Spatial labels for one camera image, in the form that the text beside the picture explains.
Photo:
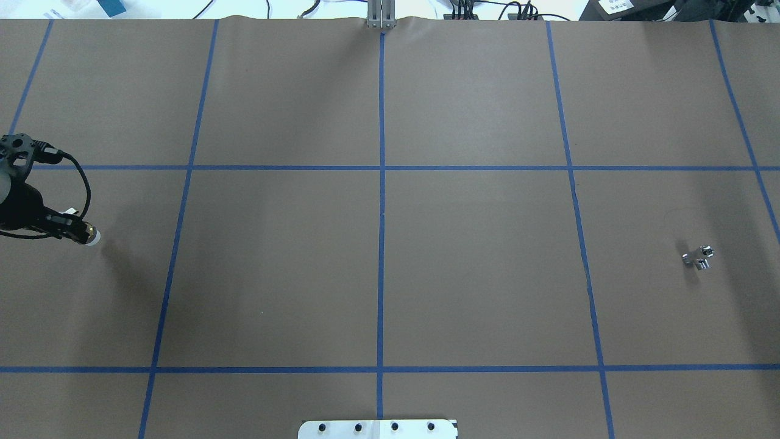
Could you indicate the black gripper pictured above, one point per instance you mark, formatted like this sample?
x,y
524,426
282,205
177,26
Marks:
x,y
22,206

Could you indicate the chrome metal tee fitting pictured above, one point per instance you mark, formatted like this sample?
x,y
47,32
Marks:
x,y
698,258

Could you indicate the teal box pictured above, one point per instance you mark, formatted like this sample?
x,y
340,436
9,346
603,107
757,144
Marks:
x,y
112,8

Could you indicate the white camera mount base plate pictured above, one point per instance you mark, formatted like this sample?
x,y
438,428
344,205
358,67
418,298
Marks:
x,y
379,428

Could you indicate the aluminium frame post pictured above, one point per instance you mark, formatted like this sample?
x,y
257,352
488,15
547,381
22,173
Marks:
x,y
381,14

